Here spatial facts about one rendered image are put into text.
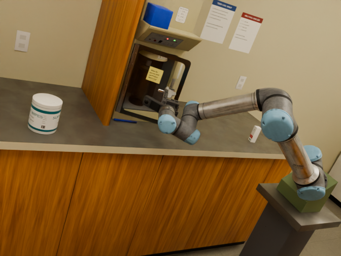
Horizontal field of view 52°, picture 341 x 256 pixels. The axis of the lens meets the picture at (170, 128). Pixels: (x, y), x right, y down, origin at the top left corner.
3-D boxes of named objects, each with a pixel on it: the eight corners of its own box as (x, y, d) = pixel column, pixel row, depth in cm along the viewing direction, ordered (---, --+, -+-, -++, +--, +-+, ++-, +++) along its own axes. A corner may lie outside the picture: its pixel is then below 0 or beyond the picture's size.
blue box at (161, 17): (142, 20, 175) (147, 1, 172) (159, 24, 181) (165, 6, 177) (150, 25, 168) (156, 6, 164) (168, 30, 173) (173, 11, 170)
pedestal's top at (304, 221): (338, 227, 180) (342, 221, 179) (297, 232, 163) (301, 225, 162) (295, 188, 204) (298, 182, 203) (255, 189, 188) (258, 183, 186)
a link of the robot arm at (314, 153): (322, 159, 173) (320, 140, 165) (324, 181, 164) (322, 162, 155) (296, 160, 178) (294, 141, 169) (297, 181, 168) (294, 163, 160)
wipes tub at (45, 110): (25, 120, 165) (30, 91, 160) (54, 122, 172) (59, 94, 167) (29, 133, 156) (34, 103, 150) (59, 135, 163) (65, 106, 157)
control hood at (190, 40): (134, 38, 179) (140, 19, 176) (186, 50, 197) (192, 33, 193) (143, 45, 171) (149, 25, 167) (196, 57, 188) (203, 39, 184)
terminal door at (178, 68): (116, 111, 196) (136, 42, 180) (168, 127, 200) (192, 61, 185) (116, 112, 195) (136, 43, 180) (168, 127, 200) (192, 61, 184)
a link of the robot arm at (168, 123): (170, 139, 148) (154, 129, 146) (170, 128, 158) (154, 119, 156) (181, 125, 145) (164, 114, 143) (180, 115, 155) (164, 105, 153)
